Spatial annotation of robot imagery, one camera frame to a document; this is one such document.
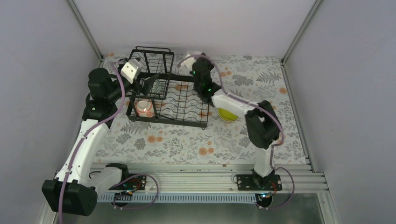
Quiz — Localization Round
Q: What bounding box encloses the aluminium rail frame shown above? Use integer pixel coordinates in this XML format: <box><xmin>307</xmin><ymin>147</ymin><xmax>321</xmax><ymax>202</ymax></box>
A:
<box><xmin>37</xmin><ymin>62</ymin><xmax>341</xmax><ymax>224</ymax></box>

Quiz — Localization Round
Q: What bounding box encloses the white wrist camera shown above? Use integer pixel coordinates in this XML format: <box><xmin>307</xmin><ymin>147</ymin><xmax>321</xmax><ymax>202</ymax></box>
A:
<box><xmin>120</xmin><ymin>59</ymin><xmax>143</xmax><ymax>84</ymax></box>
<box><xmin>177</xmin><ymin>51</ymin><xmax>202</xmax><ymax>70</ymax></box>

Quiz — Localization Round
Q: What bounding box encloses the grey slotted cable duct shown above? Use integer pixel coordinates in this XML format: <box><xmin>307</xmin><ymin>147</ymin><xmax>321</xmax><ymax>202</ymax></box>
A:
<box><xmin>115</xmin><ymin>193</ymin><xmax>258</xmax><ymax>204</ymax></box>

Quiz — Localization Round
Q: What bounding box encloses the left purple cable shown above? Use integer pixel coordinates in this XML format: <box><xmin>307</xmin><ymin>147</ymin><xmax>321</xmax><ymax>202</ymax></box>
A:
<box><xmin>57</xmin><ymin>60</ymin><xmax>159</xmax><ymax>224</ymax></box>

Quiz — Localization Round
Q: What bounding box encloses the black wire dish rack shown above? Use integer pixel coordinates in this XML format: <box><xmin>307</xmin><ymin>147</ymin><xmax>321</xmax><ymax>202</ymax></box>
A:
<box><xmin>126</xmin><ymin>46</ymin><xmax>209</xmax><ymax>129</ymax></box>

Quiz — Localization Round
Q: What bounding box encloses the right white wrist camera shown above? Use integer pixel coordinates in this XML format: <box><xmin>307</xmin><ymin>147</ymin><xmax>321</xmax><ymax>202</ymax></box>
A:
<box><xmin>177</xmin><ymin>51</ymin><xmax>202</xmax><ymax>70</ymax></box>

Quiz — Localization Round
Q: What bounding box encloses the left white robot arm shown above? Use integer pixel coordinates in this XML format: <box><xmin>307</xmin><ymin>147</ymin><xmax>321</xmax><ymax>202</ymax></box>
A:
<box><xmin>42</xmin><ymin>66</ymin><xmax>147</xmax><ymax>216</ymax></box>

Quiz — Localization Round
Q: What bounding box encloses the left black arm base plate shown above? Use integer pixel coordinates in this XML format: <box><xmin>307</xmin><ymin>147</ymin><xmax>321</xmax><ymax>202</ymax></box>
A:
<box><xmin>109</xmin><ymin>174</ymin><xmax>147</xmax><ymax>191</ymax></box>

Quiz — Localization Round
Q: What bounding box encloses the red patterned white bowl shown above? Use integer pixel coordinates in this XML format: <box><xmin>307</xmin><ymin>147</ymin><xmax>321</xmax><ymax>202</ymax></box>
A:
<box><xmin>135</xmin><ymin>99</ymin><xmax>155</xmax><ymax>118</ymax></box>

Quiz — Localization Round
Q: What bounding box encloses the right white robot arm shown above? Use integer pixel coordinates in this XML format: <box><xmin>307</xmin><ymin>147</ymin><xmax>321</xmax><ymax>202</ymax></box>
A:
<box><xmin>180</xmin><ymin>53</ymin><xmax>284</xmax><ymax>190</ymax></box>

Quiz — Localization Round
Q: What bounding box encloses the yellow-green bowl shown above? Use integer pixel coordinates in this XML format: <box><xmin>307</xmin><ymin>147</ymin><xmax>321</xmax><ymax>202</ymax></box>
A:
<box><xmin>218</xmin><ymin>108</ymin><xmax>239</xmax><ymax>120</ymax></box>

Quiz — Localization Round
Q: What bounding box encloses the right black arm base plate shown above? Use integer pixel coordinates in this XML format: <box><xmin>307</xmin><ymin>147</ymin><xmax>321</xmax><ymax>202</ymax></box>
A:
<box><xmin>233</xmin><ymin>174</ymin><xmax>283</xmax><ymax>191</ymax></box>

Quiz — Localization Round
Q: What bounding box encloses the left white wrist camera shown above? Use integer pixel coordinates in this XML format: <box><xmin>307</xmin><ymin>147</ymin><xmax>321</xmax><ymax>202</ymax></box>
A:
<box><xmin>120</xmin><ymin>59</ymin><xmax>143</xmax><ymax>84</ymax></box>

